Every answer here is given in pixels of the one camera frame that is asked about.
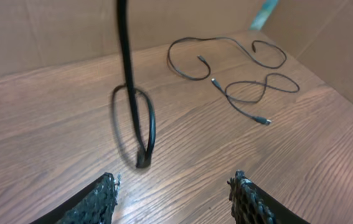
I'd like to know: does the cardboard box wall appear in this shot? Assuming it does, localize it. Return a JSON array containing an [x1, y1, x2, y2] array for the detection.
[[0, 0, 353, 103]]

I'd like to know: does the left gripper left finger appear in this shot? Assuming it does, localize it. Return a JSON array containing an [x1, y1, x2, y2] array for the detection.
[[33, 172, 121, 224]]

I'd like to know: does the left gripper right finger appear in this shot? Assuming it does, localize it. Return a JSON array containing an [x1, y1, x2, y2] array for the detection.
[[227, 170, 309, 224]]

